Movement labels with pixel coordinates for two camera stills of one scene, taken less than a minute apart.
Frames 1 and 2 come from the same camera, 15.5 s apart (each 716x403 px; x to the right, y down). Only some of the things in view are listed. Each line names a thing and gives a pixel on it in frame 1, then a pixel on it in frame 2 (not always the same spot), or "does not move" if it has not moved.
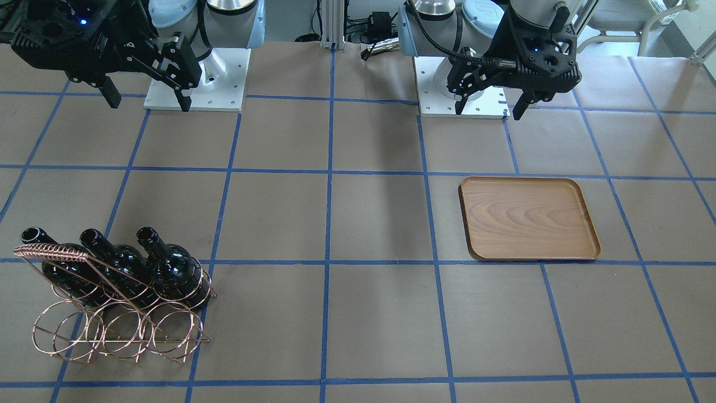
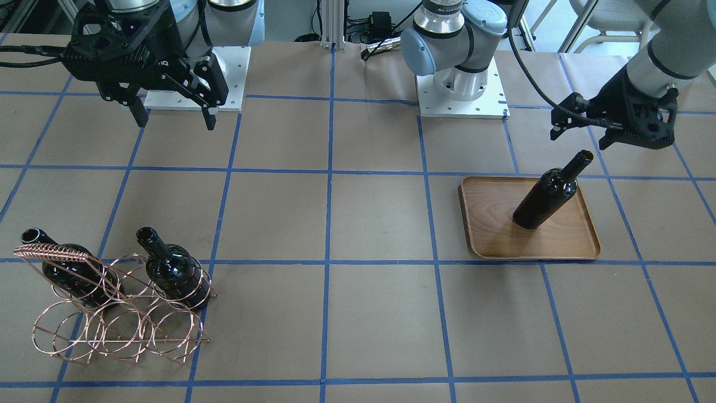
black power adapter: x=380 y=24 does not move
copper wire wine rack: x=100 y=313 does not move
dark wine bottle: x=174 y=275 does not move
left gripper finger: x=520 y=108 -> x=610 y=137
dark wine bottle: x=125 y=268 -> x=547 y=195
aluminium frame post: x=333 y=23 does not move
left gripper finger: x=465 y=76 -> x=573 y=112
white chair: x=630 y=15 does not move
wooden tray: x=509 y=218 does not move
